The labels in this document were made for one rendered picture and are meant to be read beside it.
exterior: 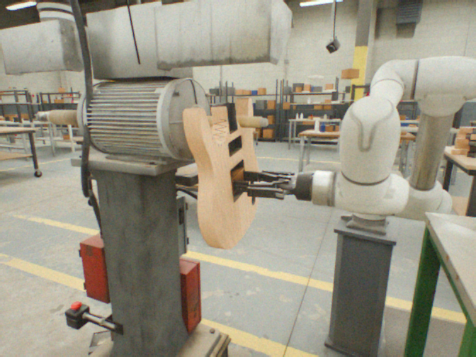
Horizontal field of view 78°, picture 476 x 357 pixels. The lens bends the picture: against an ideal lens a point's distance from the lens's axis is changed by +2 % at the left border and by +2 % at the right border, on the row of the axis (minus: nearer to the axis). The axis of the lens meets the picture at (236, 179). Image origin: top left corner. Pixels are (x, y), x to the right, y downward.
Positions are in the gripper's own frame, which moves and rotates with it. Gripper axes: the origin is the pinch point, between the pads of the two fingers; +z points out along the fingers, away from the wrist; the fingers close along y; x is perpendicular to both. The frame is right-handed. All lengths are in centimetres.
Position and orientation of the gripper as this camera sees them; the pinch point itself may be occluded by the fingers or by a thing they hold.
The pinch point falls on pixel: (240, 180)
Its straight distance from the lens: 83.5
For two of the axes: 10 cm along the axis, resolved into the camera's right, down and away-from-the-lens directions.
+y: 3.9, -3.8, 8.4
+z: -9.2, -0.8, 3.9
